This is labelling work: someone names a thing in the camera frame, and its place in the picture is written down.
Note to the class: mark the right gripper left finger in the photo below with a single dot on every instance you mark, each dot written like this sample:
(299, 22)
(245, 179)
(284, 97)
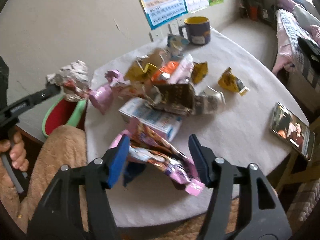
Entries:
(103, 174)

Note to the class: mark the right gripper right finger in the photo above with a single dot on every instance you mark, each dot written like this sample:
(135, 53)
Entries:
(216, 174)

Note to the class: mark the pink snack bag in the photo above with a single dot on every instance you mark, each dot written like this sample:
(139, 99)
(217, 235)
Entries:
(148, 148)

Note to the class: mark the silver foil wrapper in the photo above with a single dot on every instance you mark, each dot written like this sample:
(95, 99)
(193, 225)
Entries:
(73, 80)

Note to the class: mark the yellow paper box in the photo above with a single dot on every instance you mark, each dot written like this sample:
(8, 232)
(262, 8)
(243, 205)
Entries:
(140, 70)

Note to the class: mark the green red trash bin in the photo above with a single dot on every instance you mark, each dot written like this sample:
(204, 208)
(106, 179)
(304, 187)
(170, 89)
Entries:
(64, 112)

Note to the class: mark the person's left hand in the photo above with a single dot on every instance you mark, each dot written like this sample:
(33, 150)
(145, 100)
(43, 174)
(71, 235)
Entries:
(17, 152)

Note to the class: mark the beige fleece trouser leg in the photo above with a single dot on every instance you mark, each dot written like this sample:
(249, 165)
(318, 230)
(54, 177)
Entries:
(65, 145)

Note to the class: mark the white table cloth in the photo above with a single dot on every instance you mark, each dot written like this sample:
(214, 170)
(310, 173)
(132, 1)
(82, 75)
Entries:
(240, 133)

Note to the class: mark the white blue milk carton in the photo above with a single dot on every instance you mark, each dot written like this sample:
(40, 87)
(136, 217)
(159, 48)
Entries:
(163, 123)

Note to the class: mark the pink crumpled wrapper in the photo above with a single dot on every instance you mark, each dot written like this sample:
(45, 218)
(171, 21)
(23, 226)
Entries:
(102, 97)

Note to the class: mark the brown patterned paper bag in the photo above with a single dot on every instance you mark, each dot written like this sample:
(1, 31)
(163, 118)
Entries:
(182, 99)

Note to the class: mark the beige fleece sleeve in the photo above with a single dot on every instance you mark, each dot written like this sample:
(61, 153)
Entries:
(9, 195)

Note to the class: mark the smartphone with lit screen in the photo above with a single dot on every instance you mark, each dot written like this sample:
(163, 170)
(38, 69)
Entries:
(289, 128)

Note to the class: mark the yellow small snack packet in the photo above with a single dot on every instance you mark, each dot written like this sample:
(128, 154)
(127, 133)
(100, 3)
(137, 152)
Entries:
(232, 83)

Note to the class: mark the yellow wrapper near centre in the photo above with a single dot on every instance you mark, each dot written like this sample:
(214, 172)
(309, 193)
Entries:
(200, 70)

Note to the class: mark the pale pink paper wrapper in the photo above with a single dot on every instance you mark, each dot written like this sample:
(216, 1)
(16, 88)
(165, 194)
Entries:
(182, 74)

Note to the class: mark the orange snack wrapper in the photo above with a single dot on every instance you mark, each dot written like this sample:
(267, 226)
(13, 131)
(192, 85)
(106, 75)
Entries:
(163, 74)

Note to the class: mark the light blue crumpled wrapper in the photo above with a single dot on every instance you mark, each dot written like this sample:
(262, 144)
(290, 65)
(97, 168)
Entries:
(176, 44)

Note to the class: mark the bed with plaid sheet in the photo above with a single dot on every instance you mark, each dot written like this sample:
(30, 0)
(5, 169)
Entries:
(297, 60)

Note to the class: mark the blue yellow mug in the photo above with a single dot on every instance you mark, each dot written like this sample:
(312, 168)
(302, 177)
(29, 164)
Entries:
(197, 29)

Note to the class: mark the dark wooden cabinet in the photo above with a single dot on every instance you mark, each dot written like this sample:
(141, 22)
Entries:
(259, 10)

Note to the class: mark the blue educational wall poster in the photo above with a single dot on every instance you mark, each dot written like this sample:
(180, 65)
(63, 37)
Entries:
(160, 12)

